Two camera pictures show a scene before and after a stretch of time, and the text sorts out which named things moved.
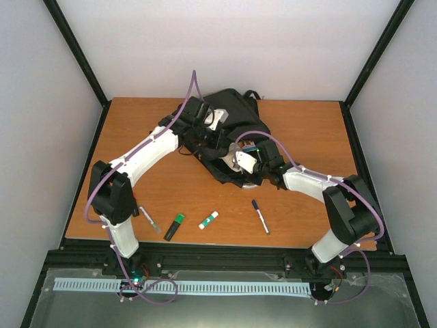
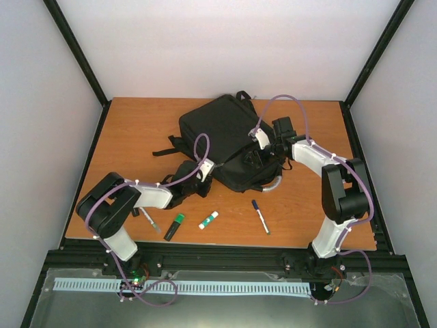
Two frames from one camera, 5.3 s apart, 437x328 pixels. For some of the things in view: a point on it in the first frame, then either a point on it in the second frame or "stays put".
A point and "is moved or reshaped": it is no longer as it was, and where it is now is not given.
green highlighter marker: (178, 221) stays put
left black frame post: (105, 103) stays put
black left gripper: (216, 145) to (203, 193)
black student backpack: (244, 117) is moved or reshaped
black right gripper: (257, 181) to (256, 159)
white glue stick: (214, 215) stays put
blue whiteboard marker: (256, 206) stays put
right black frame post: (397, 17) stays put
